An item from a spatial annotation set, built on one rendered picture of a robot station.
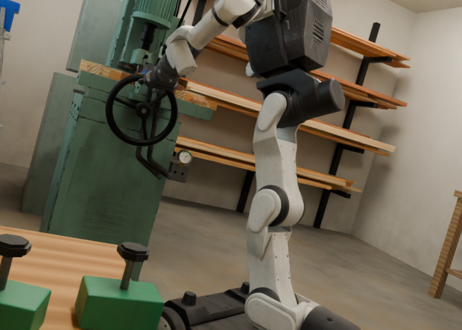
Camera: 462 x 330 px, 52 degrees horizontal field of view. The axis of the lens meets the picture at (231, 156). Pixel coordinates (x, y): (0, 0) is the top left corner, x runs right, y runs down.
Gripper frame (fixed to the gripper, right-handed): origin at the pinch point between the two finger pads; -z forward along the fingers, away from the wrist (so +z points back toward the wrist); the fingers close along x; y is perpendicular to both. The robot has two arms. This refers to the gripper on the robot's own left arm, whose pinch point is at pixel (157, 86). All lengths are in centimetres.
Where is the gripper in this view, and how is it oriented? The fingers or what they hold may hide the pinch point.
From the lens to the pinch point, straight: 174.0
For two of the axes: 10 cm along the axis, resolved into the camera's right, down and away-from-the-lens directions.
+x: 8.9, 1.1, 4.5
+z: 4.6, -3.4, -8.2
